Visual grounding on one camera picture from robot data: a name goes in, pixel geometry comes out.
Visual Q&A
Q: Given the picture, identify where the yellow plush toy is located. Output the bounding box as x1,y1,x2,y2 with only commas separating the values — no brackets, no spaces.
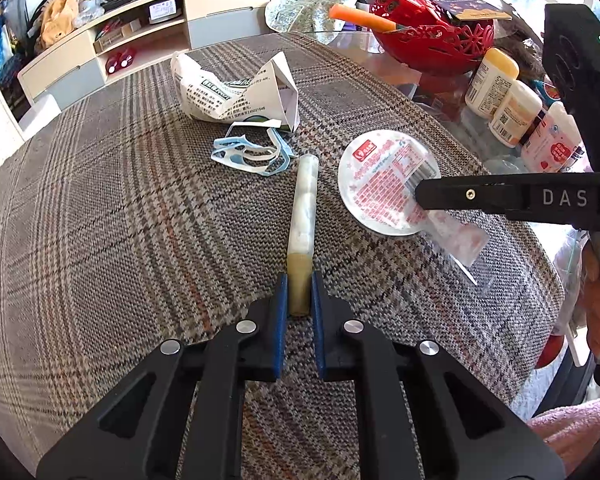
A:
40,0,79,49

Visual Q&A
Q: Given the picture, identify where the torn white medicine box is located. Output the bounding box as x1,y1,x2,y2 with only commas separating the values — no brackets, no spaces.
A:
170,52,300,132

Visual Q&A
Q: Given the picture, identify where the grey plaid table cloth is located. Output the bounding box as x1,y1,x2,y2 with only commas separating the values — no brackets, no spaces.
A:
0,34,564,470

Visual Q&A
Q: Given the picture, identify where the clear tube with yellow end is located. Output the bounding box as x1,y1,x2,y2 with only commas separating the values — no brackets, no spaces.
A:
287,154,320,318

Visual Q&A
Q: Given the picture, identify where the yellow cap white bottle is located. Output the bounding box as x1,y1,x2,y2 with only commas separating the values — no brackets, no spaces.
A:
465,48,519,120

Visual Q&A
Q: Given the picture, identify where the dark gift box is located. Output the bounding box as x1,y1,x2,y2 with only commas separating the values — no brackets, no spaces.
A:
430,0,512,22

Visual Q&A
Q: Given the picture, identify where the cream grey TV cabinet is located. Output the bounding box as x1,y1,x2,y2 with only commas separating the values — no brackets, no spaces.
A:
18,0,271,110

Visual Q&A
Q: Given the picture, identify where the pink label white bottle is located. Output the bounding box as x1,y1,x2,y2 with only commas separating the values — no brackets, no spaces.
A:
521,101,582,174

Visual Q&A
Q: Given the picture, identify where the orange handled knife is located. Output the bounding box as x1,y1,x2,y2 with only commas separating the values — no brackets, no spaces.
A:
328,3,404,34

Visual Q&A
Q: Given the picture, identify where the round pink jelly lid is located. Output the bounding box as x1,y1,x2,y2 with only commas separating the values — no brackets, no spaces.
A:
338,129,489,266

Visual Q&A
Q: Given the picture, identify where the person's right hand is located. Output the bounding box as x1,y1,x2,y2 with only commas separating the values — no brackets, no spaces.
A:
579,242,600,359

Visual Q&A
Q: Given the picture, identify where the white cap orange bottle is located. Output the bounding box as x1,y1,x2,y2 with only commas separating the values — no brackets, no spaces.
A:
489,80,542,148

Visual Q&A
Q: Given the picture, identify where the blue white torn wrapper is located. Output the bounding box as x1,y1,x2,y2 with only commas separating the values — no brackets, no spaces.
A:
210,119,296,177

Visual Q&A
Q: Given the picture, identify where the red plastic basket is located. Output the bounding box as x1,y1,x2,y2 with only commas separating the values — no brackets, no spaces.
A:
370,0,494,76

